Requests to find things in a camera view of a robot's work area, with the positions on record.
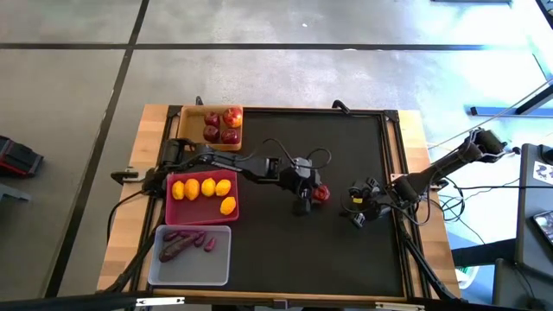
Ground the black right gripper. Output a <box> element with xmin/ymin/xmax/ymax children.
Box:
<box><xmin>348</xmin><ymin>176</ymin><xmax>390</xmax><ymax>229</ymax></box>

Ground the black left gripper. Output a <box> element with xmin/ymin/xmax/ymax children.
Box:
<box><xmin>279</xmin><ymin>157</ymin><xmax>329</xmax><ymax>217</ymax></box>

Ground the red and yellow apple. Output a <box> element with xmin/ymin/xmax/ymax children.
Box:
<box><xmin>222</xmin><ymin>106</ymin><xmax>244</xmax><ymax>129</ymax></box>

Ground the large purple sweet potato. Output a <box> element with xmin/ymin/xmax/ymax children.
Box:
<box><xmin>158</xmin><ymin>235</ymin><xmax>198</xmax><ymax>263</ymax></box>

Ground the black table mat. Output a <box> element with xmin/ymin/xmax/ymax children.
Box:
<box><xmin>170</xmin><ymin>110</ymin><xmax>401</xmax><ymax>299</ymax></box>

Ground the pink plastic basket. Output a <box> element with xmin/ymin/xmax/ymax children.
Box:
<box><xmin>163</xmin><ymin>168</ymin><xmax>240</xmax><ymax>226</ymax></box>

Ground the green and white bag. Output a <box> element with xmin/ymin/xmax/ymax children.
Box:
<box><xmin>455</xmin><ymin>265</ymin><xmax>481</xmax><ymax>289</ymax></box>

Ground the pale grey plastic basket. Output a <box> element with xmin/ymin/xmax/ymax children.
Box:
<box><xmin>147</xmin><ymin>224</ymin><xmax>233</xmax><ymax>287</ymax></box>

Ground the dark grey cabinet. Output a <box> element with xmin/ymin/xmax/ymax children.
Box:
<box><xmin>516</xmin><ymin>142</ymin><xmax>553</xmax><ymax>282</ymax></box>

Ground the blue floor bar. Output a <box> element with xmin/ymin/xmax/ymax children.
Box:
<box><xmin>469</xmin><ymin>105</ymin><xmax>553</xmax><ymax>118</ymax></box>

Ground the black smartphone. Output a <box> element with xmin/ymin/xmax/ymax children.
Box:
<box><xmin>532</xmin><ymin>210</ymin><xmax>553</xmax><ymax>248</ymax></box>

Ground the white patterned sticker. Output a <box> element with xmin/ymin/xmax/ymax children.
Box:
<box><xmin>533</xmin><ymin>160</ymin><xmax>553</xmax><ymax>182</ymax></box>

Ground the black slanted pole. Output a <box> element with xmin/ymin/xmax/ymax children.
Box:
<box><xmin>513</xmin><ymin>84</ymin><xmax>553</xmax><ymax>116</ymax></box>

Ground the black crossbar with white labels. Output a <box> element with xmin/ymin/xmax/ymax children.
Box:
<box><xmin>0</xmin><ymin>291</ymin><xmax>553</xmax><ymax>311</ymax></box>

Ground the red and black case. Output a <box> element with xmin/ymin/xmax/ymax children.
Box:
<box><xmin>0</xmin><ymin>135</ymin><xmax>45</xmax><ymax>178</ymax></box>

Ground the black power cable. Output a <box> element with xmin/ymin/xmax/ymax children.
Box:
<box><xmin>455</xmin><ymin>184</ymin><xmax>553</xmax><ymax>192</ymax></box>

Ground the white cable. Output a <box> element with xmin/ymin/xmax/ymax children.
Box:
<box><xmin>427</xmin><ymin>79</ymin><xmax>553</xmax><ymax>150</ymax></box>

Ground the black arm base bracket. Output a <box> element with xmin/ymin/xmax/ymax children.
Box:
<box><xmin>111</xmin><ymin>169</ymin><xmax>150</xmax><ymax>186</ymax></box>

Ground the black floor cable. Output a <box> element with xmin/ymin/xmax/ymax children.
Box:
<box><xmin>106</xmin><ymin>188</ymin><xmax>146</xmax><ymax>245</ymax></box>

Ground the grey metal bracket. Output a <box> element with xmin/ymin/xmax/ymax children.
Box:
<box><xmin>0</xmin><ymin>182</ymin><xmax>34</xmax><ymax>202</ymax></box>

